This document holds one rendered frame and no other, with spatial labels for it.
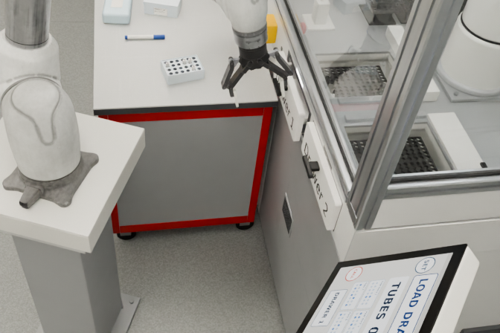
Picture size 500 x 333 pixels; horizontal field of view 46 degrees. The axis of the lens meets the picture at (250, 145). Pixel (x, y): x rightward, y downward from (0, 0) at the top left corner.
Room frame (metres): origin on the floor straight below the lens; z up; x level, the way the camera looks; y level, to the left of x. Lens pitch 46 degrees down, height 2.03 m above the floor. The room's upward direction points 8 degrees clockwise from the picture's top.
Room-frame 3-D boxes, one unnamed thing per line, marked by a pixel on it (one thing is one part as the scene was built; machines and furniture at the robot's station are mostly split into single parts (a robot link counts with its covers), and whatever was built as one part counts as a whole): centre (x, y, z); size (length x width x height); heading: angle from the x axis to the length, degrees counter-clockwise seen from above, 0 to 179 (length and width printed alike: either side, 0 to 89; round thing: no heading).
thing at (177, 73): (1.52, 0.25, 0.78); 0.12 x 0.08 x 0.04; 118
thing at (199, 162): (1.67, 0.29, 0.38); 0.62 x 0.58 x 0.76; 15
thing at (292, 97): (1.35, -0.09, 0.87); 0.29 x 0.02 x 0.11; 15
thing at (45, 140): (0.98, 0.50, 1.00); 0.18 x 0.16 x 0.22; 32
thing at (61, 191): (0.95, 0.50, 0.86); 0.22 x 0.18 x 0.06; 169
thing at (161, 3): (1.87, 0.39, 0.79); 0.13 x 0.09 x 0.05; 89
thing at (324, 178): (1.05, -0.19, 0.87); 0.29 x 0.02 x 0.11; 15
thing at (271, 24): (1.67, 0.00, 0.88); 0.07 x 0.05 x 0.07; 15
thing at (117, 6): (1.81, 0.54, 0.78); 0.15 x 0.10 x 0.04; 9
